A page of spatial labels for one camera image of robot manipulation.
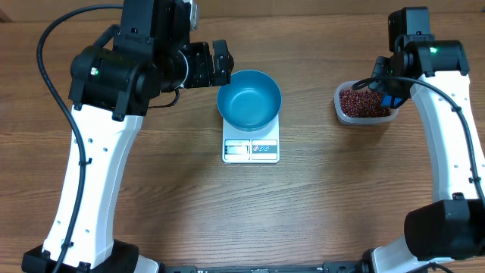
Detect red adzuki beans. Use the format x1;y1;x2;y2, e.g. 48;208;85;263
339;89;391;118

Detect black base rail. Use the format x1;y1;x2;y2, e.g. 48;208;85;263
163;261;371;273

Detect blue plastic measuring scoop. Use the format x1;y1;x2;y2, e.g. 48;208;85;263
380;95;404;109

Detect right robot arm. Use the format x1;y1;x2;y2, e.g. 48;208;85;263
358;7;484;272

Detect teal metal bowl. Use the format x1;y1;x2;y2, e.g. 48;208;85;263
217;70;283;132

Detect clear plastic food container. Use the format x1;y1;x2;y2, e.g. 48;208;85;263
334;80;399;125

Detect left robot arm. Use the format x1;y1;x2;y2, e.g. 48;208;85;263
21;0;234;273

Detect white digital kitchen scale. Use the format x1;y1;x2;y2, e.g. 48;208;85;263
222;115;280;164

